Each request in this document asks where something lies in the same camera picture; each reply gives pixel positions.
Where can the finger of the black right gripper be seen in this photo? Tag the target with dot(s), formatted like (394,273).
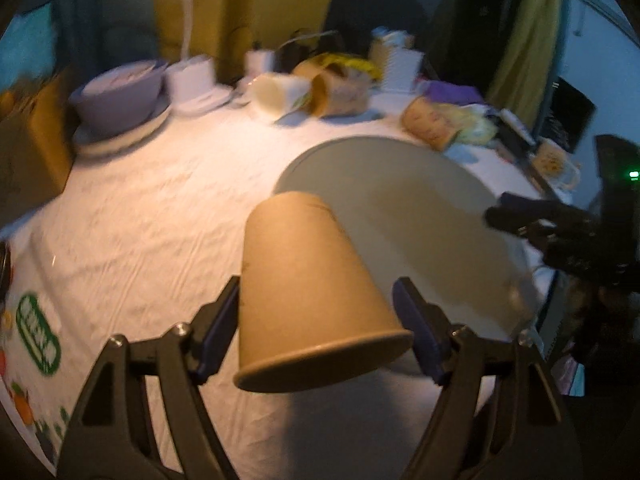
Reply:
(522,224)
(541,209)

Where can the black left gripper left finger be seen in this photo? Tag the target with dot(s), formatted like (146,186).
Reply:
(140,414)

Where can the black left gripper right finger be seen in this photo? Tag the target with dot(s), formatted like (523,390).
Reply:
(498,414)

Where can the plain brown paper cup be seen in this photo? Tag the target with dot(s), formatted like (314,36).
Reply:
(310,314)

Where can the patterned brown cup lying right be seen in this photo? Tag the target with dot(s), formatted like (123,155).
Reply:
(422,119)

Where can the patterned brown cup lying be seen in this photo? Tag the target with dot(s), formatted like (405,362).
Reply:
(422,119)
(335,96)

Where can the patterned brown cup lying left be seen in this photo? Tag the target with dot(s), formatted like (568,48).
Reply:
(335,96)

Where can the patterned brown cup rear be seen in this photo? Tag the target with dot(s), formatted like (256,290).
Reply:
(313,67)

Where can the white paper cup lying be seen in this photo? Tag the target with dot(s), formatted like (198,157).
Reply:
(274,95)

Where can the white bear mug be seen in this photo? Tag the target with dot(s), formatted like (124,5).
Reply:
(555,164)

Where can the white tube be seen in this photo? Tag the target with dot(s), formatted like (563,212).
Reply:
(517,126)

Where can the yellow tissue pack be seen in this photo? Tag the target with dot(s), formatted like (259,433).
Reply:
(472,128)

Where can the round grey placemat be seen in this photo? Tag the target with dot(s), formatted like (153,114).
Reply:
(415,213)

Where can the yellow curtain right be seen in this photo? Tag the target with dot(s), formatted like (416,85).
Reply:
(522,75)

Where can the yellow curtain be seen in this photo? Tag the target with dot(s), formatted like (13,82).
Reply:
(522,75)
(226,29)

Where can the purple cloth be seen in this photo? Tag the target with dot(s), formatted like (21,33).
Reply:
(444,92)

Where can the white plastic basket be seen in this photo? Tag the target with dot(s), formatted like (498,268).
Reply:
(392,52)

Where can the yellow snack bag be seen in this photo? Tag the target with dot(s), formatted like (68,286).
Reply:
(347,65)

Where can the white plate under bowl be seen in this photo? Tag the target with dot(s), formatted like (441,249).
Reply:
(87,144)

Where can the white charger plug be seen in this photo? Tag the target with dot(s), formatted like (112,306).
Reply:
(259,61)

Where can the cardboard box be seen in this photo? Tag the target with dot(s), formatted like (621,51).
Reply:
(36,152)

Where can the purple bowl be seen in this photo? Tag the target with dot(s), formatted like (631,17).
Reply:
(121,98)

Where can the yellow curtain left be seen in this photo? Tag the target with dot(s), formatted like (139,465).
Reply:
(226,29)

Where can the white desk lamp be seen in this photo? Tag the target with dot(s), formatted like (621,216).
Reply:
(191,82)

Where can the teal curtain left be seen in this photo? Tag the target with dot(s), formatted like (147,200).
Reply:
(103,34)

